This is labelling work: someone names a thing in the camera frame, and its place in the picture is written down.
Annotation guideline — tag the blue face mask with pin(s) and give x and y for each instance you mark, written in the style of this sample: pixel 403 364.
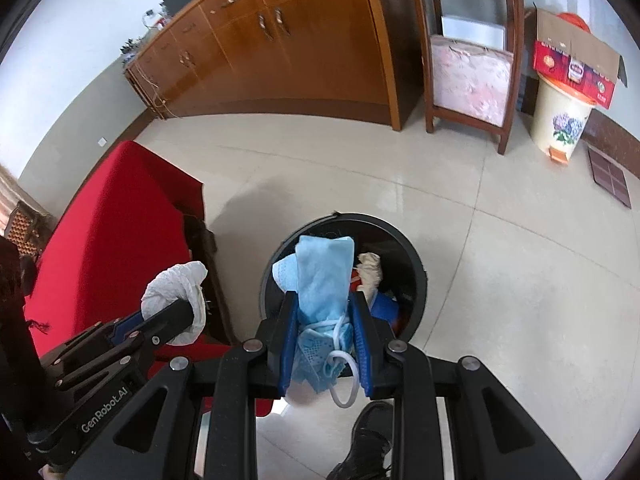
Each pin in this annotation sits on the blue face mask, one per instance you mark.
pixel 322 275

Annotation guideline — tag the white face mask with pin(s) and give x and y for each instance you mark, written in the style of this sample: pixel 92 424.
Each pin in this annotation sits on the white face mask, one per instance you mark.
pixel 175 280

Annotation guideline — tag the cream floral pedal bin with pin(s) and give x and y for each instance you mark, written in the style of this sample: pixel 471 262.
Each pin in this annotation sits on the cream floral pedal bin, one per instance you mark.
pixel 560 115

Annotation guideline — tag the white flat box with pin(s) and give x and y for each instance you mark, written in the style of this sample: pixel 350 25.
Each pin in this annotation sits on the white flat box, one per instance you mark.
pixel 472 30

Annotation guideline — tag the red and white jar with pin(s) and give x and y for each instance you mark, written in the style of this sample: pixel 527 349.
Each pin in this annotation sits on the red and white jar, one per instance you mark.
pixel 159 20

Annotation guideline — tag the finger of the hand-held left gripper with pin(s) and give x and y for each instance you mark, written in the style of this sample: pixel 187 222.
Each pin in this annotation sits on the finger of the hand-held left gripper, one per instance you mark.
pixel 165 322
pixel 127 324

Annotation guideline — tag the brown floor scale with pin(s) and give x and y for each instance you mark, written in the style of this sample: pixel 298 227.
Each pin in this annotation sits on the brown floor scale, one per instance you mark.
pixel 610 175

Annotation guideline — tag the wooden upholstered sofa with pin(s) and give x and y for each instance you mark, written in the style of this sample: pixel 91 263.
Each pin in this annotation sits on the wooden upholstered sofa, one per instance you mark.
pixel 25 225

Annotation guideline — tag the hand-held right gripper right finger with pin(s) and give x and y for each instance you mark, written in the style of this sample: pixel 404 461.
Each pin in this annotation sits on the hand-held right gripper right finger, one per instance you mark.
pixel 361 345

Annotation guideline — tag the orange plastic lid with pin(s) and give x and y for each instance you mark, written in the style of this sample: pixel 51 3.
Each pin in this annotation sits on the orange plastic lid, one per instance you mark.
pixel 575 20

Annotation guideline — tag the red cardboard box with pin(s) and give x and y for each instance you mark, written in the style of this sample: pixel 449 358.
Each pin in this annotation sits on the red cardboard box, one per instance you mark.
pixel 575 45

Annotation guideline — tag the carved wooden stand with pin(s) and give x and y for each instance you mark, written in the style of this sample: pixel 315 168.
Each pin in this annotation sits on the carved wooden stand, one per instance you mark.
pixel 515 35

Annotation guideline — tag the small potted plant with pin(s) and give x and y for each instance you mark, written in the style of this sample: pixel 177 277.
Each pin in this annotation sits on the small potted plant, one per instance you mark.
pixel 132 50

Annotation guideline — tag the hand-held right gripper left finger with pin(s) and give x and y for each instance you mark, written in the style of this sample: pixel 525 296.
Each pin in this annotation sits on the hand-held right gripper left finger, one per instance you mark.
pixel 287 342

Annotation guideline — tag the pink floral bag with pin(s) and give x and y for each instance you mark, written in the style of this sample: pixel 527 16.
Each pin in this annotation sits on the pink floral bag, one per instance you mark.
pixel 470 85

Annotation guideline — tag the black plastic bucket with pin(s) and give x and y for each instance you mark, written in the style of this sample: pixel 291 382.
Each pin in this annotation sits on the black plastic bucket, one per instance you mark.
pixel 415 305

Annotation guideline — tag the beige stocking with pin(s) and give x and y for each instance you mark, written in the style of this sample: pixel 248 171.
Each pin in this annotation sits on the beige stocking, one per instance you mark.
pixel 370 270

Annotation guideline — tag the beige patterned curtain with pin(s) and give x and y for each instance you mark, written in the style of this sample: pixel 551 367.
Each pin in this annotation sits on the beige patterned curtain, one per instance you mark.
pixel 7 195

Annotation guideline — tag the red tablecloth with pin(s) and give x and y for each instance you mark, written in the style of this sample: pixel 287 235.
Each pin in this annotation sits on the red tablecloth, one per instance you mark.
pixel 110 220

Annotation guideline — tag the orange plastic bag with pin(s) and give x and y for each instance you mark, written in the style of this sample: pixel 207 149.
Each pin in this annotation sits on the orange plastic bag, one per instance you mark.
pixel 356 282

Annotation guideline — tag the long wooden cabinet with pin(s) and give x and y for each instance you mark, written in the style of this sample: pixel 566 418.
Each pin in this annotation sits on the long wooden cabinet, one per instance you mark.
pixel 300 50

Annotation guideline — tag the person's right shoe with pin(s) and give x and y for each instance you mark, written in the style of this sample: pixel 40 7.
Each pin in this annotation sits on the person's right shoe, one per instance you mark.
pixel 365 440

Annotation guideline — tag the blue plastic cup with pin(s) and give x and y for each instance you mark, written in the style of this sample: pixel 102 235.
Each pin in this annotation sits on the blue plastic cup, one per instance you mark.
pixel 385 307

